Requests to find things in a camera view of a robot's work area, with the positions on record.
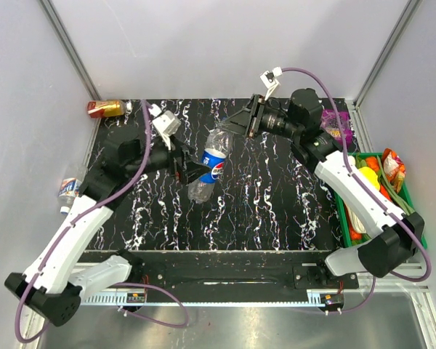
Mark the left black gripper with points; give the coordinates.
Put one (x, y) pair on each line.
(187, 171)

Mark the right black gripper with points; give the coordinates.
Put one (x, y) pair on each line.
(247, 122)

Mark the Pepsi plastic bottle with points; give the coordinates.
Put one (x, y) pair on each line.
(217, 148)

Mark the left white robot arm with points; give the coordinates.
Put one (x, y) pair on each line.
(49, 286)

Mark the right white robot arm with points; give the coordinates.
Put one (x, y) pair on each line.
(394, 236)

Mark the clear water bottle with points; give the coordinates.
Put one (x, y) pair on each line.
(69, 187)

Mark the purple snack bag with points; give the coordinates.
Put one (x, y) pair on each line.
(330, 124)

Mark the orange toy carrot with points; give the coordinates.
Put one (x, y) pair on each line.
(385, 193)

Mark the orange snack bag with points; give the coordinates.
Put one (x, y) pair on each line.
(394, 169)

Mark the green plastic basket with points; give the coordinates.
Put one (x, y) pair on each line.
(366, 213)

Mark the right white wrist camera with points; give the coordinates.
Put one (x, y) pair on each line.
(270, 81)

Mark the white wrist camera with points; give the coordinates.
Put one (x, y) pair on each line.
(270, 81)
(165, 123)

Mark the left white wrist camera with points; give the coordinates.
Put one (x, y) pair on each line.
(165, 123)

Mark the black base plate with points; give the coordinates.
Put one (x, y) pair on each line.
(296, 270)

